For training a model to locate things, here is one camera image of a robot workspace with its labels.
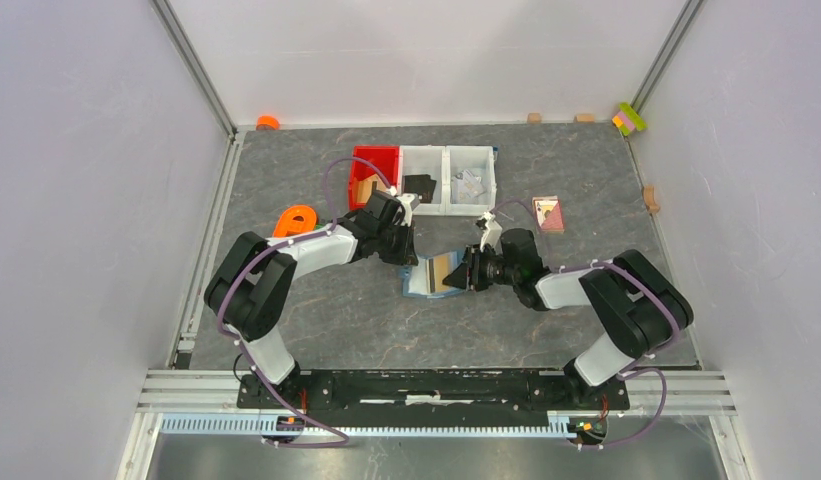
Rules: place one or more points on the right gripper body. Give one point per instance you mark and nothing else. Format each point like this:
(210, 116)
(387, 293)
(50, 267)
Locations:
(484, 268)

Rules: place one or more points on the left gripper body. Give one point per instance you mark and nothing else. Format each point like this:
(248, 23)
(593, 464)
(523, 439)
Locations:
(395, 242)

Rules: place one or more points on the blue card holder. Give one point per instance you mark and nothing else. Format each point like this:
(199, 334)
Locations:
(414, 280)

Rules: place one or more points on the gold credit card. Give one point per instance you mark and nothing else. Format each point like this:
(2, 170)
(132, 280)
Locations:
(438, 268)

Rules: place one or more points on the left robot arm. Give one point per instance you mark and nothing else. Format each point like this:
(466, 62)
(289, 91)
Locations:
(249, 290)

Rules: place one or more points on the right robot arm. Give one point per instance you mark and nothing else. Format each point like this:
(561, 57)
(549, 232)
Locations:
(640, 310)

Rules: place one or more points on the gold cards in red bin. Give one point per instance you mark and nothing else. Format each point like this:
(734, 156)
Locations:
(366, 187)

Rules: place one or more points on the playing card box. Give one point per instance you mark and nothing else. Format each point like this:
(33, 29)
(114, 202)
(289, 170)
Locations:
(549, 214)

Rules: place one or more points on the black card in bin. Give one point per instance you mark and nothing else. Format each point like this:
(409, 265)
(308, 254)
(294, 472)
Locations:
(422, 185)

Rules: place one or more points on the silver VIP cards in bin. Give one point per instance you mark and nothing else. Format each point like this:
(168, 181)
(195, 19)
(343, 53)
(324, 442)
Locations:
(466, 187)

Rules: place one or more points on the white middle plastic bin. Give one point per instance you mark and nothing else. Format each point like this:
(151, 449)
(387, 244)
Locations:
(426, 160)

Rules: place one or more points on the white plastic bin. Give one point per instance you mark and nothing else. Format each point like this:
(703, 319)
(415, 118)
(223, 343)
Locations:
(481, 161)
(426, 160)

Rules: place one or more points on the white right plastic bin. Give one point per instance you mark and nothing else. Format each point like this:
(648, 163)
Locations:
(481, 161)

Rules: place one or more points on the orange plastic loop toy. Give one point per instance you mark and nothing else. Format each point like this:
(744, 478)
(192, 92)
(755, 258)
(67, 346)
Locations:
(296, 220)

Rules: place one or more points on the wooden arch block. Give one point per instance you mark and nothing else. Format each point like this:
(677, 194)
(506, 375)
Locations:
(649, 199)

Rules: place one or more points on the orange tape roll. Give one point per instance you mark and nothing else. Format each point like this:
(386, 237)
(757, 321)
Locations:
(267, 122)

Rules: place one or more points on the colourful brick stack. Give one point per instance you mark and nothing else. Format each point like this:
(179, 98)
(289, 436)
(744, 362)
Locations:
(627, 120)

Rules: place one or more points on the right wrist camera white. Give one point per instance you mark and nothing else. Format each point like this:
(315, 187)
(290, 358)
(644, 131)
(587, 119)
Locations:
(490, 229)

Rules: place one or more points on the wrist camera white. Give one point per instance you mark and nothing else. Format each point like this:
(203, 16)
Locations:
(405, 204)
(490, 229)

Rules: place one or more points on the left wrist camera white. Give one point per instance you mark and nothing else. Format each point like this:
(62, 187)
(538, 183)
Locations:
(405, 204)

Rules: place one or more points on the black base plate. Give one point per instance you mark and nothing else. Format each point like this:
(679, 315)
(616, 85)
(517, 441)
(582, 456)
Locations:
(509, 397)

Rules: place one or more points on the blue toothed rail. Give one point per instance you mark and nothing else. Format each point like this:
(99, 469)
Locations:
(270, 425)

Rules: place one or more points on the aluminium frame post right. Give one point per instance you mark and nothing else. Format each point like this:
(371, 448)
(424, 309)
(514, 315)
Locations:
(665, 54)

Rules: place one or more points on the aluminium frame post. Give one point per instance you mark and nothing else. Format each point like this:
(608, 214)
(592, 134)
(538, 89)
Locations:
(189, 55)
(665, 54)

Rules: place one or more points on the aluminium frame post left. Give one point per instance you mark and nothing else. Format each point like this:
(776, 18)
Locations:
(189, 55)

